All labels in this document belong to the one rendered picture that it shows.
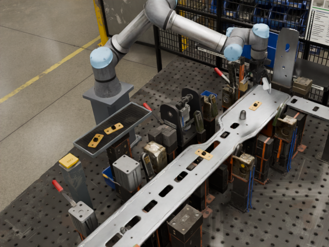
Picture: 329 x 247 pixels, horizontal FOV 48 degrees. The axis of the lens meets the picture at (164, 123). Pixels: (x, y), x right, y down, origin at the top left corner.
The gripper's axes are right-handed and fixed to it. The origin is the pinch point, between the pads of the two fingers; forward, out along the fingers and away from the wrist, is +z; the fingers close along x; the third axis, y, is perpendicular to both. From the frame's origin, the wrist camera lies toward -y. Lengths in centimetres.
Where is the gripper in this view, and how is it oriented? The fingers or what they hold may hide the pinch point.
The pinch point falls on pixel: (257, 88)
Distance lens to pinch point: 199.9
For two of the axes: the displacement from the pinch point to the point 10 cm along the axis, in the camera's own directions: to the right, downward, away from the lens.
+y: -6.5, 5.2, -5.6
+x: 7.6, 3.7, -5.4
